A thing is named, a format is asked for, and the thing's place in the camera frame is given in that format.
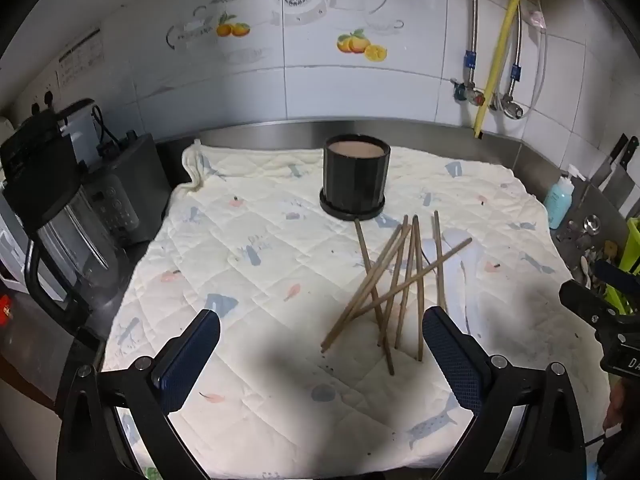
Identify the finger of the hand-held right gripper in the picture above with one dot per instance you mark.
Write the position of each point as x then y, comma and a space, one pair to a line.
617, 275
585, 300

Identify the black box appliance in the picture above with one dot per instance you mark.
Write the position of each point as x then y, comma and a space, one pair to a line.
145, 185

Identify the plain steel valve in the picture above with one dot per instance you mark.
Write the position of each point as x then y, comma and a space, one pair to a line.
510, 107

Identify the white appliance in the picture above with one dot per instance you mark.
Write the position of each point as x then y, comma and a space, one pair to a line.
80, 125

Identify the black glass kettle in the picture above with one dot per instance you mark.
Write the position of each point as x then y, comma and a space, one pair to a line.
40, 160

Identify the white textured rice paddle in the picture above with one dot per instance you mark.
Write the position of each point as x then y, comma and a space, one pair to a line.
429, 252

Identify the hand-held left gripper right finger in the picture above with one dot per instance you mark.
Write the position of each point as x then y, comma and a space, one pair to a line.
452, 360

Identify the white wall notice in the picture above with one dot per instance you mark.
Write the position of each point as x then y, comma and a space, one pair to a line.
80, 57

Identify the black ribbed utensil holder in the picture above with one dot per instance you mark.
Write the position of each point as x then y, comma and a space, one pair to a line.
350, 175

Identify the light blue soap bottle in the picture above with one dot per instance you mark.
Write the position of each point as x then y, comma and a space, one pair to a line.
557, 205

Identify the steel valve with red knob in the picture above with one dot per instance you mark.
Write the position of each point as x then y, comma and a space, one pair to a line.
467, 92

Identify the white plastic spoon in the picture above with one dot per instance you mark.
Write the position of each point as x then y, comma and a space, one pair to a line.
470, 300

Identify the green plastic basket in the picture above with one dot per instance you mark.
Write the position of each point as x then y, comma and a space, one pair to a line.
634, 240

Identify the white quilted printed cloth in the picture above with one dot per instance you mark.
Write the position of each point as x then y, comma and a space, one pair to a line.
250, 210

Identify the pile of wooden chopsticks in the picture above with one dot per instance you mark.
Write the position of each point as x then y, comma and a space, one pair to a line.
418, 290

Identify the thin white tube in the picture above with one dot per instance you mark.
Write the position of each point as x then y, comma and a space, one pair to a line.
544, 55

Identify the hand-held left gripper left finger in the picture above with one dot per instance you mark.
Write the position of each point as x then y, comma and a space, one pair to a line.
192, 355

